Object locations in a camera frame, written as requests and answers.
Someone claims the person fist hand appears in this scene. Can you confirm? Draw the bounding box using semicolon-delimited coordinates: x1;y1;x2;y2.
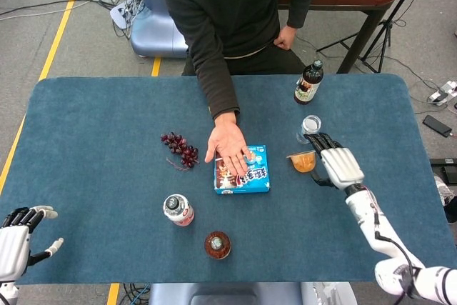
273;25;298;51

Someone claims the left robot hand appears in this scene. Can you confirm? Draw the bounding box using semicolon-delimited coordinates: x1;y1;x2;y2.
0;205;65;283

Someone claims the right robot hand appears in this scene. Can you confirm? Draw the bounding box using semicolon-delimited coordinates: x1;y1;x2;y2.
303;132;366;191

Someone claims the person open hand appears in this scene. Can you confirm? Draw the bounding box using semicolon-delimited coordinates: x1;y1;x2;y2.
204;111;253;176

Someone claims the orange jelly cup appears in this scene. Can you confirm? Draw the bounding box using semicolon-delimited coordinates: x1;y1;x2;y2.
286;150;318;174

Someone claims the person dark sleeve forearm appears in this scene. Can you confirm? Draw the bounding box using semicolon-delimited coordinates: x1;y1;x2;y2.
160;0;241;121

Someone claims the light blue robot base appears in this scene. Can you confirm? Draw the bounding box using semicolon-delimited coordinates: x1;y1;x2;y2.
129;0;189;59

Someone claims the blue snack box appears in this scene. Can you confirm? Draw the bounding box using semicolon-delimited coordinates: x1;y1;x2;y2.
213;144;271;196

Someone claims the red grape bunch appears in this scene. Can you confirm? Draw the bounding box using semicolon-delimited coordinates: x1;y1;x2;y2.
160;131;200;172

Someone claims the clear water bottle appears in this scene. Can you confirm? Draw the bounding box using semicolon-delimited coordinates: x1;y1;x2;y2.
296;114;322;146

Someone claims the dark tea bottle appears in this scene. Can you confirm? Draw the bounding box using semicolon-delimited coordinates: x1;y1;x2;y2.
293;59;325;106

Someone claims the person dark sweater torso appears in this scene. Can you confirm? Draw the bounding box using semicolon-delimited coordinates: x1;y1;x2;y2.
160;0;323;76

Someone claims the pink label drink bottle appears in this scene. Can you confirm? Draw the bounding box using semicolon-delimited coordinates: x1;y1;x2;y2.
162;193;196;228

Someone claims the black tripod stand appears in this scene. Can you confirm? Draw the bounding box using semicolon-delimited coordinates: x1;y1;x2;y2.
316;0;431;74

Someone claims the black pedal box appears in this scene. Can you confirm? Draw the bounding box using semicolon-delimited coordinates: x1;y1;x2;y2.
429;157;457;179

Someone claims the black smartphone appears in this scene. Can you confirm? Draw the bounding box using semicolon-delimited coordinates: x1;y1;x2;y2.
422;114;453;139

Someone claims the blue table cloth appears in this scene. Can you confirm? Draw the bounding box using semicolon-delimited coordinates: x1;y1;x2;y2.
0;73;457;285

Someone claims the white power strip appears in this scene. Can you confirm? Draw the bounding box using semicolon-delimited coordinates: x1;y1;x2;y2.
427;80;457;104

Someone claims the blue grey robot chest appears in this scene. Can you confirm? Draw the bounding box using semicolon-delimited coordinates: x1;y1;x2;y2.
148;281;358;305

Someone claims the white device under cables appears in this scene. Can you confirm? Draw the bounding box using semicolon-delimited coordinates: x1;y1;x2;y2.
109;0;139;30

